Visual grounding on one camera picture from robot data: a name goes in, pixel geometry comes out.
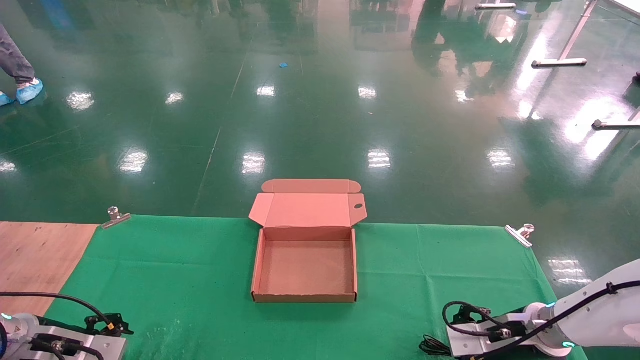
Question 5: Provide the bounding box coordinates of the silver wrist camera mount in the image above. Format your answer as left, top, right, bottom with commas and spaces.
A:
27, 327, 127, 360
446, 312, 533, 359

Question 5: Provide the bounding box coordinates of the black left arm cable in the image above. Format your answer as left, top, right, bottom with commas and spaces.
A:
0, 292, 115, 331

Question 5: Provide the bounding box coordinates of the right silver wrist camera mount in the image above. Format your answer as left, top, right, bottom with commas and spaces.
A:
446, 312, 533, 359

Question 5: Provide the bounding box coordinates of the grey foot bar black cap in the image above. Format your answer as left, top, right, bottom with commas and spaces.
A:
591, 107, 640, 131

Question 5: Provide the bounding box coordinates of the green table cloth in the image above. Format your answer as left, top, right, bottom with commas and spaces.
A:
44, 215, 588, 360

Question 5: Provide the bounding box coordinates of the open brown cardboard box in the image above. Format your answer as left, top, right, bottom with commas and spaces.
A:
248, 179, 368, 304

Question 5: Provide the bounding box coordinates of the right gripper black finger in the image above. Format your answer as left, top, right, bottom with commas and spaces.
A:
452, 304, 494, 326

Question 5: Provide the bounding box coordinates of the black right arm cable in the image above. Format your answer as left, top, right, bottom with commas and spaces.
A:
442, 280, 640, 351

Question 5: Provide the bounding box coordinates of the metal table leg with foot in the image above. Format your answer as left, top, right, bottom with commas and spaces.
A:
531, 0, 599, 69

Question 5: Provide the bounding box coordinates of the black corded device with plug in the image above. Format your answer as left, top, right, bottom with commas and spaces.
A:
419, 335, 454, 357

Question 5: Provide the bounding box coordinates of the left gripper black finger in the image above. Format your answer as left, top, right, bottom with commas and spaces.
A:
84, 313, 135, 337

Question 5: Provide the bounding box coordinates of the white background table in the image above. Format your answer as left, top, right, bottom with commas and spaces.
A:
612, 0, 640, 19

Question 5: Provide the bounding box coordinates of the silver metal cloth clip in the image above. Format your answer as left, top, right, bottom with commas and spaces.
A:
504, 223, 536, 249
101, 206, 132, 230

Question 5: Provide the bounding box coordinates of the left silver wrist camera mount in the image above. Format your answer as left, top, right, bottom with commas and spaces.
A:
27, 327, 127, 360

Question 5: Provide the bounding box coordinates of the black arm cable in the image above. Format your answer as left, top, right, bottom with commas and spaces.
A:
442, 280, 640, 351
0, 292, 115, 331

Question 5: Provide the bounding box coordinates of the person leg in dark trousers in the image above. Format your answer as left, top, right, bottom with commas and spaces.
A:
0, 25, 36, 86

